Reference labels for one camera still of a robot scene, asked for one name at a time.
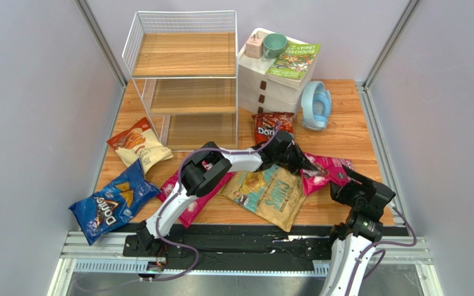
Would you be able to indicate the white wire wooden shelf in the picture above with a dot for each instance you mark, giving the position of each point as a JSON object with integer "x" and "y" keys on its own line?
{"x": 184, "y": 67}

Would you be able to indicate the red Doritos bag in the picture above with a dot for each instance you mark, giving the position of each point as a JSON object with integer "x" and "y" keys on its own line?
{"x": 265, "y": 124}

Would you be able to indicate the cream orange chips bag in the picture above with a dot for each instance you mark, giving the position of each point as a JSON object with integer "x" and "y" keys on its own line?
{"x": 140, "y": 143}

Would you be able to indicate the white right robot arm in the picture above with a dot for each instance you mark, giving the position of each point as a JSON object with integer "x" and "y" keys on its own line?
{"x": 352, "y": 243}

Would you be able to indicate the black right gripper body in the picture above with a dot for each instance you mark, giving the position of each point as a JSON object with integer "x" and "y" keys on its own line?
{"x": 353, "y": 182}

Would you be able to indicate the green mug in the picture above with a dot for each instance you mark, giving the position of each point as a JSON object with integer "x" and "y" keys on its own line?
{"x": 274, "y": 44}

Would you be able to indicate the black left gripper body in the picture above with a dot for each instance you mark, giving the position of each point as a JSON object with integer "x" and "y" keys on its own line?
{"x": 291, "y": 158}

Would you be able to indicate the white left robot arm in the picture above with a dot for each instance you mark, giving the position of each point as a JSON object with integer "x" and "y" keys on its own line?
{"x": 198, "y": 175}

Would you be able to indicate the pink cube adapter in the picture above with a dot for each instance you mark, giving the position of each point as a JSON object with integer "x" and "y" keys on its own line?
{"x": 254, "y": 46}

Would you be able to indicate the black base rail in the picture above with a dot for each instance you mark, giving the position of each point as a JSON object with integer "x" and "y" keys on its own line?
{"x": 230, "y": 247}

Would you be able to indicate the light blue headphones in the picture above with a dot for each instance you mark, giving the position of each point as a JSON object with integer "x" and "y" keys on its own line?
{"x": 316, "y": 106}

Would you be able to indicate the green treehouse book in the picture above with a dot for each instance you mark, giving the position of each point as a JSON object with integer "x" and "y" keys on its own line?
{"x": 294, "y": 62}

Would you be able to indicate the tan kettle chips bag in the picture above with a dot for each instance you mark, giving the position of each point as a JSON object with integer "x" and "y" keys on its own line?
{"x": 275, "y": 194}

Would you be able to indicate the pink real chips bag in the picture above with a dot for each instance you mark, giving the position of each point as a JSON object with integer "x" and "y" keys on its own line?
{"x": 195, "y": 207}
{"x": 329, "y": 170}

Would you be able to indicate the blue Doritos bag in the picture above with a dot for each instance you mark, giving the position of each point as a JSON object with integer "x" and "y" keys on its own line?
{"x": 115, "y": 205}

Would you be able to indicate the white drawer cabinet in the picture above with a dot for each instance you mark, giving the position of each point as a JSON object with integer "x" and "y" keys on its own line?
{"x": 258, "y": 91}

